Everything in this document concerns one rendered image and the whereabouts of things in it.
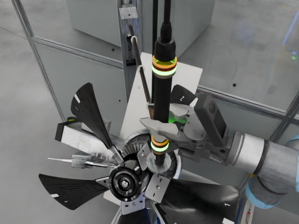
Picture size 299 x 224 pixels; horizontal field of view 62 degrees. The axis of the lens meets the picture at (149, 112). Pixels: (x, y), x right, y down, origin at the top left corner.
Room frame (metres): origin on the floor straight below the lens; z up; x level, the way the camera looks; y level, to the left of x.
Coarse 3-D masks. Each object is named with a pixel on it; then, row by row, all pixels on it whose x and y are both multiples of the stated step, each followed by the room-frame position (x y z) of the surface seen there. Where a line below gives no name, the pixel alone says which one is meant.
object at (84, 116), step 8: (80, 88) 0.61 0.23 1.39; (88, 88) 0.59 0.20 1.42; (80, 96) 0.60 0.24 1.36; (88, 96) 0.58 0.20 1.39; (72, 104) 0.63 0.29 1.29; (80, 104) 0.60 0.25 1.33; (88, 104) 0.57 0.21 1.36; (96, 104) 0.54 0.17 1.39; (72, 112) 0.63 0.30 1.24; (80, 112) 0.60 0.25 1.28; (88, 112) 0.56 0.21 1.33; (96, 112) 0.53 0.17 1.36; (88, 120) 0.56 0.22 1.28; (96, 120) 0.52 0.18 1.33; (96, 128) 0.52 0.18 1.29; (104, 128) 0.49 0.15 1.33; (104, 136) 0.49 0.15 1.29; (104, 144) 0.50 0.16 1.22; (112, 144) 0.46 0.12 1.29
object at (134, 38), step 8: (168, 0) 0.35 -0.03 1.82; (168, 8) 0.35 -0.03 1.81; (168, 16) 0.35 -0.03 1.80; (152, 32) 0.44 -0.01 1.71; (136, 40) 0.81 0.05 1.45; (152, 40) 0.44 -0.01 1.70; (136, 48) 0.74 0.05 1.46; (152, 48) 0.44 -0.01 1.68; (152, 56) 0.44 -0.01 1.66; (152, 72) 0.44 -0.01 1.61; (144, 80) 0.58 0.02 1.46; (152, 80) 0.44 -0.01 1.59; (152, 88) 0.44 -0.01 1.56; (152, 96) 0.44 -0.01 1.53
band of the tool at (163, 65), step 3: (153, 57) 0.36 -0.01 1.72; (153, 60) 0.35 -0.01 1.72; (156, 60) 0.37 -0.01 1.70; (174, 60) 0.36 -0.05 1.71; (153, 63) 0.34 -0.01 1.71; (156, 63) 0.34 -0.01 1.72; (159, 63) 0.37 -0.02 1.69; (162, 63) 0.37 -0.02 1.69; (165, 63) 0.37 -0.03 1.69; (168, 63) 0.37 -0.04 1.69; (171, 63) 0.37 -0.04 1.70; (174, 63) 0.34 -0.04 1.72; (159, 66) 0.33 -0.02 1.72; (162, 66) 0.33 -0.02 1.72; (165, 66) 0.33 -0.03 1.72; (168, 66) 0.33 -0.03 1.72; (171, 66) 0.33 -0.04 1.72; (156, 69) 0.34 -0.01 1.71; (162, 75) 0.33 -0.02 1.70; (165, 75) 0.33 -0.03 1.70; (162, 78) 0.33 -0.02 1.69
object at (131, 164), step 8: (136, 152) 0.48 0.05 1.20; (128, 160) 0.43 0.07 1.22; (136, 160) 0.45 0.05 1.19; (120, 168) 0.38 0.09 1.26; (128, 168) 0.38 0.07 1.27; (112, 176) 0.37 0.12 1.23; (120, 176) 0.37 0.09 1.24; (128, 176) 0.36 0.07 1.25; (136, 176) 0.35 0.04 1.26; (144, 176) 0.37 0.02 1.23; (112, 184) 0.35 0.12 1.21; (120, 184) 0.35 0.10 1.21; (128, 184) 0.35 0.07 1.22; (136, 184) 0.34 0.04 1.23; (144, 184) 0.35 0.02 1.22; (112, 192) 0.33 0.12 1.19; (120, 192) 0.33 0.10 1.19; (128, 192) 0.32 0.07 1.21; (136, 192) 0.32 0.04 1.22; (128, 200) 0.30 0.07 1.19
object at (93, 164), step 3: (51, 159) 0.54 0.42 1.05; (54, 159) 0.53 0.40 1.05; (57, 159) 0.53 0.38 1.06; (60, 159) 0.53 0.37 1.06; (63, 159) 0.52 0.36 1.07; (66, 159) 0.52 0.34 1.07; (69, 159) 0.52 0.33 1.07; (66, 162) 0.51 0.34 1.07; (69, 162) 0.51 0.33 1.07; (87, 162) 0.49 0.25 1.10; (90, 162) 0.49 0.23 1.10; (93, 162) 0.49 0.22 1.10; (96, 162) 0.49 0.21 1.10; (87, 165) 0.48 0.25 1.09; (90, 165) 0.48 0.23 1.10; (93, 165) 0.48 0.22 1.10; (96, 165) 0.48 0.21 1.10; (99, 165) 0.48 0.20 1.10; (102, 165) 0.47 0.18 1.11; (105, 165) 0.47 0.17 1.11; (108, 165) 0.47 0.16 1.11; (111, 165) 0.47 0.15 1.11; (114, 165) 0.47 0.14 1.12
